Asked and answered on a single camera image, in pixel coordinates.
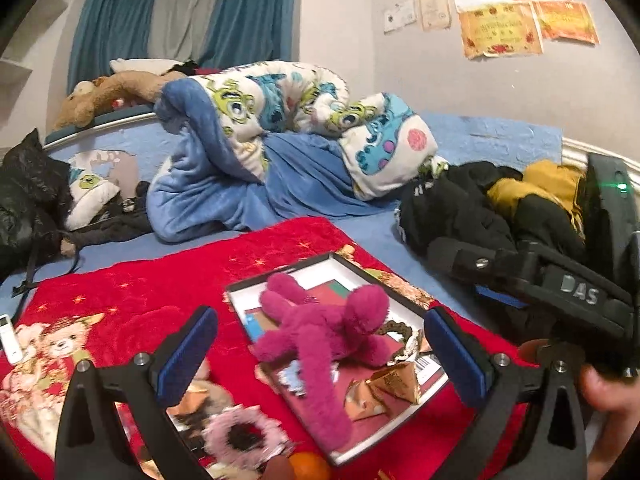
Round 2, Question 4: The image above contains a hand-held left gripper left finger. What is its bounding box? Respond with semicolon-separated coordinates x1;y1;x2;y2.
55;306;219;480

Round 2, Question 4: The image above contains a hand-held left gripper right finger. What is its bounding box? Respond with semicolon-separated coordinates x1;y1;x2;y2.
424;306;588;480

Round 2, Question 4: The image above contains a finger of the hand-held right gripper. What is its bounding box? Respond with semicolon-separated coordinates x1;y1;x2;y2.
426;236;523;283
472;282;531;313

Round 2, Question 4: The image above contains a brown triangular packet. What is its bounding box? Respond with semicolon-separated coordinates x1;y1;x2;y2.
345;380;388;421
167;380;236;421
367;362;421;403

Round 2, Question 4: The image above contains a brown scrunchie with white trim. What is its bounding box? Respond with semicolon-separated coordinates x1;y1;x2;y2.
382;319;426;361

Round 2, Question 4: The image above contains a pink scrunchie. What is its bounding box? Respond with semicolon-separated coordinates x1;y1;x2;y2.
205;407;286;468

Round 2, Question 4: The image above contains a magenta plush toy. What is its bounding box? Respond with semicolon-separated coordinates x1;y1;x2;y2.
250;272;391;448

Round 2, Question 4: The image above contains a black box with white interior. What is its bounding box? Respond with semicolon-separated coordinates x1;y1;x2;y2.
225;252;451;466

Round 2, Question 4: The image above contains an orange mandarin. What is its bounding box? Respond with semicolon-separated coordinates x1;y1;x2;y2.
290;452;333;480

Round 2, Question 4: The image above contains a person's right hand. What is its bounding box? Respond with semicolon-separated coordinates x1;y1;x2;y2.
581;365;640;472

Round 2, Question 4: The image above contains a black garment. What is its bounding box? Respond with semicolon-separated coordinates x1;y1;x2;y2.
397;162;526;281

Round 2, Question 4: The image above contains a red printed blanket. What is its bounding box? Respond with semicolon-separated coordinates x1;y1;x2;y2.
0;216;551;480

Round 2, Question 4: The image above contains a mustard yellow garment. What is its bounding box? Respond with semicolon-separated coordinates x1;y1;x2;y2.
487;160;588;241

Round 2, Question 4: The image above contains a dark cloth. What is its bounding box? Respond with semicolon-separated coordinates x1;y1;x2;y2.
60;195;153;256

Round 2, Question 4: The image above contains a white remote control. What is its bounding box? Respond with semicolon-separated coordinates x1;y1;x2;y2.
0;314;26;365

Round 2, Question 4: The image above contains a blue blanket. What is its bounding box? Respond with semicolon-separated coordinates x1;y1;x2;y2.
262;132;371;218

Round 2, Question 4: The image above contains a small cartoon printed pillow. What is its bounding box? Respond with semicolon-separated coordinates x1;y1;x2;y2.
65;152;123;231

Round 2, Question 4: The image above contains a black puffer jacket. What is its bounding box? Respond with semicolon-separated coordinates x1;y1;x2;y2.
0;129;76;281

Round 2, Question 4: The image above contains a cartoon printed quilt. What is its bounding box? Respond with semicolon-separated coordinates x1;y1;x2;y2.
147;60;448;246

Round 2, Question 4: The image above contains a brown plush toy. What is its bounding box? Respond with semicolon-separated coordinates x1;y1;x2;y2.
52;71;188;131

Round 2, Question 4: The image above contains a blue curtain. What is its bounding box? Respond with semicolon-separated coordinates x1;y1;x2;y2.
67;0;298;93

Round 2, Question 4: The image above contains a white shelf unit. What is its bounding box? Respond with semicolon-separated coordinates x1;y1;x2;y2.
0;0;71;106

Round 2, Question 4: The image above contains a grey curtain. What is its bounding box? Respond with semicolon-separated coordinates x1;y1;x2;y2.
150;0;231;61

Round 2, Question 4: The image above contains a white bed frame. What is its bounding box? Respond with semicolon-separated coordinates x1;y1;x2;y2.
562;137;640;181

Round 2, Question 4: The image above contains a yellow wall certificate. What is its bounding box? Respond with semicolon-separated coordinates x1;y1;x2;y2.
459;2;543;58

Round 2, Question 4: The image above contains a grey bed rail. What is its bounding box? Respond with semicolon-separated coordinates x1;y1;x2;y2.
42;110;161;148

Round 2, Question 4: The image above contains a small white wall certificate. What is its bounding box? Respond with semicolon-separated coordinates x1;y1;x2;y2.
384;1;418;33

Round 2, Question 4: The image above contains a beige framed wall certificate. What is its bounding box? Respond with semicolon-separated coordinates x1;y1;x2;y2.
419;0;453;31

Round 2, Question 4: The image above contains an orange wall certificate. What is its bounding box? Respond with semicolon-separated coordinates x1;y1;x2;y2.
532;0;600;45

